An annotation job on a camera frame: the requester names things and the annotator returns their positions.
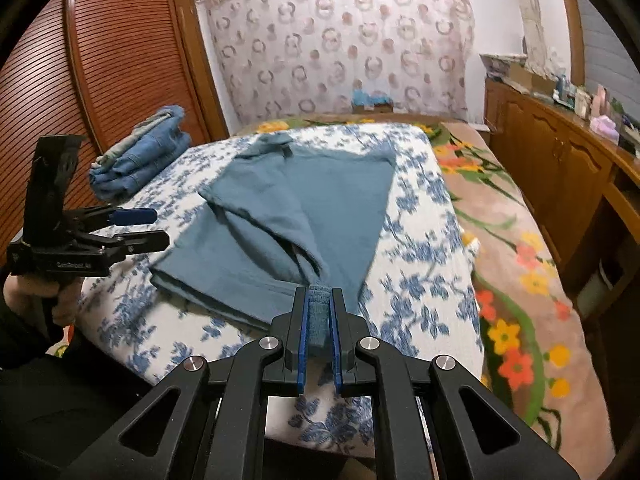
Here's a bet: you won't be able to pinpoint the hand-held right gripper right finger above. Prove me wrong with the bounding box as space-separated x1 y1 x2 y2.
330 287 576 480

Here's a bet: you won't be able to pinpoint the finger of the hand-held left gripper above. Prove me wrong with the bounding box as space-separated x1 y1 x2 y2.
80 230 171 263
70 206 159 227

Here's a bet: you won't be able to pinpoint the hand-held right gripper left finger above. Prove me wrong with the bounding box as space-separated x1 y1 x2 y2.
57 286 308 480

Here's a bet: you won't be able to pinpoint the teal pants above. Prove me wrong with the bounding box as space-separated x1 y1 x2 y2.
150 132 396 359

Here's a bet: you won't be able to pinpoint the person's left forearm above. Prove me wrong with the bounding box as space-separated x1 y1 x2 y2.
0 300 166 480

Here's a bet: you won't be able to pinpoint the person's left hand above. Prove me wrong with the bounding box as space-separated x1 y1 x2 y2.
2 275 77 329

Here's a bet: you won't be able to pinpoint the pile of folded clothes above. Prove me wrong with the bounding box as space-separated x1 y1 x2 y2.
89 105 194 201

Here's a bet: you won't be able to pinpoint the grey and yellow garment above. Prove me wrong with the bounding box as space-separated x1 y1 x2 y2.
95 115 168 168

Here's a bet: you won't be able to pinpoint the white blue floral blanket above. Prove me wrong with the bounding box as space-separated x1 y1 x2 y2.
82 122 488 456

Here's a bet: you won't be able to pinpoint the wooden louvred wardrobe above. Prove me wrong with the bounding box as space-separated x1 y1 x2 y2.
0 0 231 241

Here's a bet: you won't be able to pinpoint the peach flowered bedspread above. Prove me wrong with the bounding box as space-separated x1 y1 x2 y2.
235 112 616 461

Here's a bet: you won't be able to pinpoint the blue plastic bag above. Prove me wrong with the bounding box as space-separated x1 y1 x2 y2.
352 88 392 106

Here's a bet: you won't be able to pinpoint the circle patterned curtain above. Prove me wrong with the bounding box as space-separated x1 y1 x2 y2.
197 0 476 128

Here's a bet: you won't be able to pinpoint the wooden sideboard cabinet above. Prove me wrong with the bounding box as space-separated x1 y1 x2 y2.
482 77 640 411

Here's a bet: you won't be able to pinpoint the white paper stack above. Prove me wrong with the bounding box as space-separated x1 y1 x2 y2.
480 52 529 81

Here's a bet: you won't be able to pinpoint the open cardboard box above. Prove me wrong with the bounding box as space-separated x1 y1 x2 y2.
505 67 557 97

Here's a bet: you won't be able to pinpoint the row of small bottles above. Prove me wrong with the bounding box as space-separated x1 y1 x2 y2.
552 74 593 111

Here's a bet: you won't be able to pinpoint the pink tissue pack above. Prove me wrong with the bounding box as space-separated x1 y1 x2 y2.
590 115 622 140

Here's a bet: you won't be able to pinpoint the grey window blind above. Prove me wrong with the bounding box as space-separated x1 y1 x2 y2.
572 0 640 126

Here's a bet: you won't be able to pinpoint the wooden window frame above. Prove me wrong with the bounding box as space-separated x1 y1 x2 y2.
555 0 589 86

